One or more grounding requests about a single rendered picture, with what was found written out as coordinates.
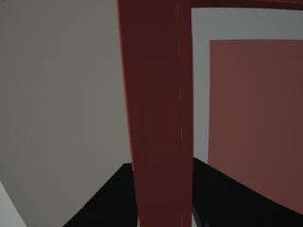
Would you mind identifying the grey flat board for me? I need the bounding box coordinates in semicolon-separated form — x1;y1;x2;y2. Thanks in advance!
0;0;132;227

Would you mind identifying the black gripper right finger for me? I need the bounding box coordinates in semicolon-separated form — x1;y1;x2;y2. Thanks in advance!
192;158;303;227

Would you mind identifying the dark red picture frame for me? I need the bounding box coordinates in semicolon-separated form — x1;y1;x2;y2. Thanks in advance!
116;0;303;227

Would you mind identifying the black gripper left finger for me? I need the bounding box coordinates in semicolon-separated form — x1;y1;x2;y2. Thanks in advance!
62;163;137;227

